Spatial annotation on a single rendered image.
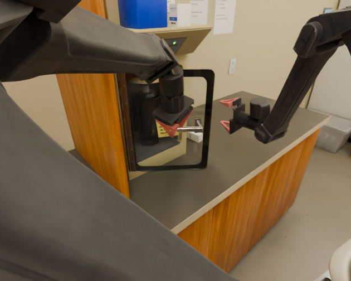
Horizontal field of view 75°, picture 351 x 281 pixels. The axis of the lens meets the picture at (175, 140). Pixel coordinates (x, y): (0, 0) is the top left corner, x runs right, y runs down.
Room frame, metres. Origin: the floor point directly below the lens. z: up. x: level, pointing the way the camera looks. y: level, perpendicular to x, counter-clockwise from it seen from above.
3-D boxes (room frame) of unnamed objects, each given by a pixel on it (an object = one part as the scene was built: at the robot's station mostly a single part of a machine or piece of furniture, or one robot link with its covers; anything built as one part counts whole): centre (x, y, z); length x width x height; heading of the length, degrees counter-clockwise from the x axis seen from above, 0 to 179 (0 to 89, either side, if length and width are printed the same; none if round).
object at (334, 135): (2.65, -1.94, 0.17); 0.60 x 0.42 x 0.33; 39
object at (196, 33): (0.79, 0.03, 1.46); 0.32 x 0.11 x 0.10; 131
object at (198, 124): (0.71, -0.05, 1.20); 0.10 x 0.05 x 0.03; 93
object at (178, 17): (0.83, -0.01, 1.54); 0.05 x 0.05 x 0.06; 31
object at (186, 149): (0.73, 0.02, 1.19); 0.30 x 0.01 x 0.40; 93
